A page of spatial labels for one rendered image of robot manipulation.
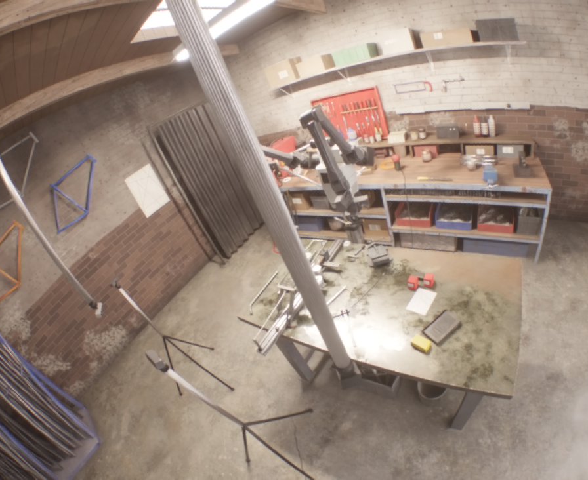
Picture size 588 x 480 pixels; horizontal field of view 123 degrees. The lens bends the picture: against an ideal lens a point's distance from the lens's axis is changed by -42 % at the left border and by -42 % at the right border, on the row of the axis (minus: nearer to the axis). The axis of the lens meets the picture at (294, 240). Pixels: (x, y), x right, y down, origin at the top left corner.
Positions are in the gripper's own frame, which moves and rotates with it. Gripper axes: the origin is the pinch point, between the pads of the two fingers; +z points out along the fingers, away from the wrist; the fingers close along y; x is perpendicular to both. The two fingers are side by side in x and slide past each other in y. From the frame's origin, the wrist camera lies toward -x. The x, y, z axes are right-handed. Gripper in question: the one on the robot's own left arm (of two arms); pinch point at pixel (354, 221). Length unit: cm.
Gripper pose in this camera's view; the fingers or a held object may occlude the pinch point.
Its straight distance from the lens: 152.5
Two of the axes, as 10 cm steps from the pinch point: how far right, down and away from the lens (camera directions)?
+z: 3.7, 7.2, 5.8
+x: -9.2, 1.7, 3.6
